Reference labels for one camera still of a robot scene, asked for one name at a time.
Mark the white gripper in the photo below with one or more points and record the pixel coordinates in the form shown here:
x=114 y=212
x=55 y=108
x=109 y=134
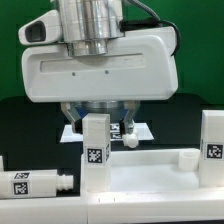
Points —
x=138 y=66

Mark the white desk top tray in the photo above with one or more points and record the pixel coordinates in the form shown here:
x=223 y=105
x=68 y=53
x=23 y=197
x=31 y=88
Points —
x=152 y=171

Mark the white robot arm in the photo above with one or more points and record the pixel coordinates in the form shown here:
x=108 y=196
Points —
x=84 y=52

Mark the white marker sheet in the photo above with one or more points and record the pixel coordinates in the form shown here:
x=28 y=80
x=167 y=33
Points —
x=143 y=130

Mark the white L-shaped obstacle wall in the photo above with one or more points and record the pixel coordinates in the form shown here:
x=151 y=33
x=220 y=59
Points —
x=115 y=208

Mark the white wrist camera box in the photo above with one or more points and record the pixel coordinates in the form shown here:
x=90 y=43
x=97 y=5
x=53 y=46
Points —
x=45 y=29

